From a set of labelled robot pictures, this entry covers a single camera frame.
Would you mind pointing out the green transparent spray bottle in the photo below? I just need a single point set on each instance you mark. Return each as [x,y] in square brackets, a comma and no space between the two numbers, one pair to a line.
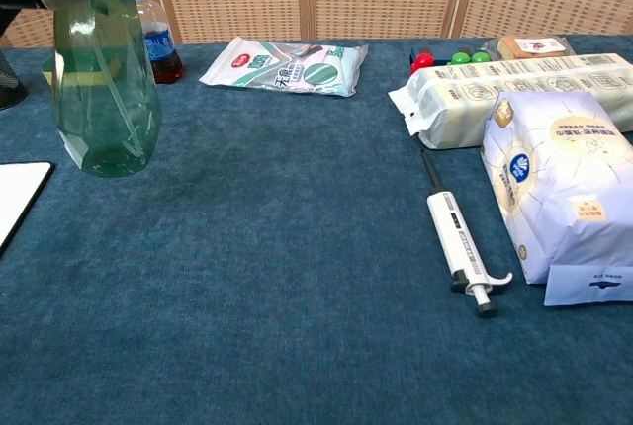
[109,113]

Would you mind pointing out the cola bottle with blue cap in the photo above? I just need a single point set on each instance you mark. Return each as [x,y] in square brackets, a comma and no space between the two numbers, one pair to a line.
[165,49]

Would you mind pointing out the green and yellow sponge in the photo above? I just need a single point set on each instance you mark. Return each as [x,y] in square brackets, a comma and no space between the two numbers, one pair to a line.
[47,78]

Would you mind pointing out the black mesh pen holder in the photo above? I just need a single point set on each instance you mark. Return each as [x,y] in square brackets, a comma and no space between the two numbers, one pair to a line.
[10,84]

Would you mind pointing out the cleaning cloth plastic package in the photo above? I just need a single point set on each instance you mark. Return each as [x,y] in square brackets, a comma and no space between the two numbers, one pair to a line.
[277,66]

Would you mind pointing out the white board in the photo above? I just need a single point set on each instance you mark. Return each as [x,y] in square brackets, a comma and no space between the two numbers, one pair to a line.
[15,197]

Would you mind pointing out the dark blue rectangular box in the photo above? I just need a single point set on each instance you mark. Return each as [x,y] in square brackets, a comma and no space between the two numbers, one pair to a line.
[413,55]

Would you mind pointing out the red toy block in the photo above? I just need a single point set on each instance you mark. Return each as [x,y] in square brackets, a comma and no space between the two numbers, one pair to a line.
[424,61]

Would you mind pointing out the green toy block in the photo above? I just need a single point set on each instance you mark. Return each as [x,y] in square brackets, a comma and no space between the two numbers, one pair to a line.
[462,58]

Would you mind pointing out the long cream printed package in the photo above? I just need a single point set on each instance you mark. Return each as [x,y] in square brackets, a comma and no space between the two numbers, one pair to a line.
[455,99]

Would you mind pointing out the white pipette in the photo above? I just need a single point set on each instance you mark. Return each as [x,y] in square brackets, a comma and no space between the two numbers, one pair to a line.
[455,222]

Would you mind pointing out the biscuit pack in clear wrapper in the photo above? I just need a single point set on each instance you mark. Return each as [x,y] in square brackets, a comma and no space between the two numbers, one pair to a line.
[529,47]

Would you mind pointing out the lilac tissue pack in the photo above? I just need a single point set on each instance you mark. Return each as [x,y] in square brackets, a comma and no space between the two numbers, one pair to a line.
[559,188]

